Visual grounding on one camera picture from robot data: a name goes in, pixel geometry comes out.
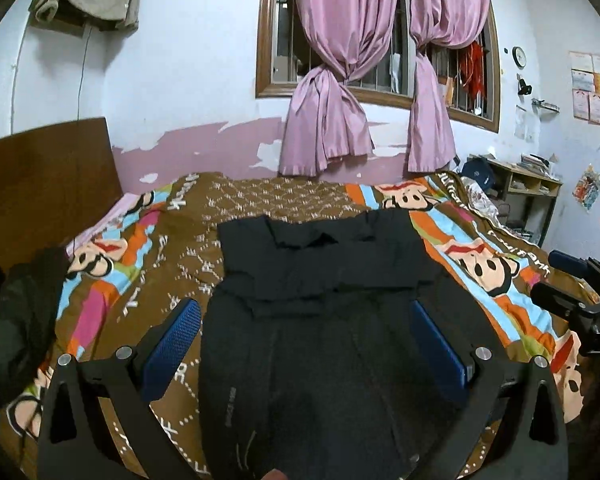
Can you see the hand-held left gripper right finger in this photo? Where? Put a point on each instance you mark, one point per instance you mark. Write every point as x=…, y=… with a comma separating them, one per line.
x=440, y=345

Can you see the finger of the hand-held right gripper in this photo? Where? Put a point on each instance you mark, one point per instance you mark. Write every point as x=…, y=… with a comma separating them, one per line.
x=560, y=300
x=567, y=261

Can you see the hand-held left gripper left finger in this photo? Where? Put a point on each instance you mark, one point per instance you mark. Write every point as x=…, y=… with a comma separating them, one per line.
x=172, y=345

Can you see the black jacket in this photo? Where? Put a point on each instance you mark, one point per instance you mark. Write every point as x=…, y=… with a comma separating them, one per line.
x=330, y=360

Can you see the dark clothes pile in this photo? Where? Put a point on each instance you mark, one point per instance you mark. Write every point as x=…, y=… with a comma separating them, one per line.
x=25, y=320

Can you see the wooden shelf desk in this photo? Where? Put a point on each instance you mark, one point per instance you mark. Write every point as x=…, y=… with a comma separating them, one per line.
x=530, y=182

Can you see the stack of books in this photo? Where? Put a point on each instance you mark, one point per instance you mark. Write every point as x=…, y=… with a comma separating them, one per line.
x=536, y=161

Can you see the floral cloth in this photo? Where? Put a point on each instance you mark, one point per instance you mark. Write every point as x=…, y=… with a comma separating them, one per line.
x=482, y=200

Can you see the cartoon printed blanket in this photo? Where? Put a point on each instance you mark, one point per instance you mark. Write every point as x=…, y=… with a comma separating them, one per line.
x=155, y=240

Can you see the narrow pink curtain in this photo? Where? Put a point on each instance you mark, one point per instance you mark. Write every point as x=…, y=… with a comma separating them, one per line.
x=435, y=110

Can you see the wooden headboard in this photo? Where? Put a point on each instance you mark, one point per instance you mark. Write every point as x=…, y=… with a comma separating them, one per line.
x=45, y=185

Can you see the red hanging ornament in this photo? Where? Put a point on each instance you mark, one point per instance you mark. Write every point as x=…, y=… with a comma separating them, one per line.
x=472, y=72

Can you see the wooden framed barred window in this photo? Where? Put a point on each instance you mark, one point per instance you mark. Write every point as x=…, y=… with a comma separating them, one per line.
x=385, y=70

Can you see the wide pink curtain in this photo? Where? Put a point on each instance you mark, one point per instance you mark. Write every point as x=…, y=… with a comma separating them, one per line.
x=340, y=35

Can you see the small colourful wall poster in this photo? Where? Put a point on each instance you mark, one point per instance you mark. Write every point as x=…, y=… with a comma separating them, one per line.
x=587, y=187

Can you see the white wall paper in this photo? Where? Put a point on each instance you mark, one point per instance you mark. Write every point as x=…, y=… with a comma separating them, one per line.
x=526, y=122

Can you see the small wall rack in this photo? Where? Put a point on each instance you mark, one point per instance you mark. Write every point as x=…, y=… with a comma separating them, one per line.
x=546, y=106

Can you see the group of wall certificates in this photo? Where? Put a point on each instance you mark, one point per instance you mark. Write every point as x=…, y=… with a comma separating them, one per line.
x=595, y=85

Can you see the black wall device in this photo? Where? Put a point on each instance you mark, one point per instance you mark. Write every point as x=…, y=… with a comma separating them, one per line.
x=524, y=87

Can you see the round wall clock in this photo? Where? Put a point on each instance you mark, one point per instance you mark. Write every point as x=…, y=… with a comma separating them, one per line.
x=519, y=57

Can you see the white wall pipe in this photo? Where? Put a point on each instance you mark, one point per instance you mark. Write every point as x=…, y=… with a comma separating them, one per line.
x=14, y=90

